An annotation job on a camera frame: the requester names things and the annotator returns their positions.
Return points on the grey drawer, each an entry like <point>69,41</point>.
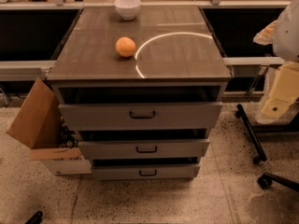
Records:
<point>168,171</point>
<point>96,150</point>
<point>171,116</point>

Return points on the white bowl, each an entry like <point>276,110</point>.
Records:
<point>127,9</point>

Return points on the orange fruit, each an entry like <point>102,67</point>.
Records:
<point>126,47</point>

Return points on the open cardboard box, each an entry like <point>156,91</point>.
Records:
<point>38,126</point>

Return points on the black wheeled chair base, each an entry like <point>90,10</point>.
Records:
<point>266,179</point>

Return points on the black object bottom left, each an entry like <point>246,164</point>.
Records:
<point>35,218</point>

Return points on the grey drawer cabinet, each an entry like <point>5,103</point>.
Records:
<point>176,61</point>

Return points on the back shelf rail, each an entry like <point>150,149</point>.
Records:
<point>25,70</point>

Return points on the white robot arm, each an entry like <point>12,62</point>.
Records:
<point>283,35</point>

